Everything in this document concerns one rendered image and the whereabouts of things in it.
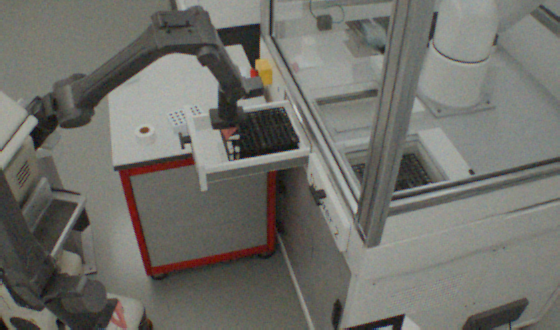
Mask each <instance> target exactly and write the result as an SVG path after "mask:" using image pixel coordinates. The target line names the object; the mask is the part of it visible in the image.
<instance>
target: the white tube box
mask: <svg viewBox="0 0 560 330"><path fill-rule="evenodd" d="M190 111H191V113H192V115H197V114H203V113H204V111H203V110H202V109H201V107H200V106H199V104H198V105H194V106H191V107H190ZM166 118H167V122H168V124H169V126H170V128H171V129H172V131H173V133H174V135H178V133H179V132H181V133H184V132H187V130H186V122H185V114H184V109H181V110H178V111H174V112H171V113H167V114H166Z"/></svg>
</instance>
